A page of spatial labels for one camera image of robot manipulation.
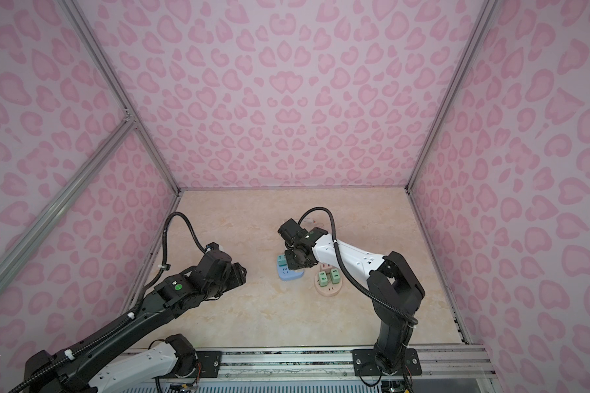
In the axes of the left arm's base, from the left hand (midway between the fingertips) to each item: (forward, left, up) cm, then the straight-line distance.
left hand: (247, 276), depth 78 cm
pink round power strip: (0, -27, -10) cm, 29 cm away
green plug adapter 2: (+2, -29, -5) cm, 29 cm away
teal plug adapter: (+9, -10, -6) cm, 15 cm away
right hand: (+8, -15, -5) cm, 17 cm away
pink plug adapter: (+6, -26, -5) cm, 27 cm away
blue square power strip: (+6, -11, -11) cm, 17 cm away
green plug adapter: (+2, -25, -6) cm, 25 cm away
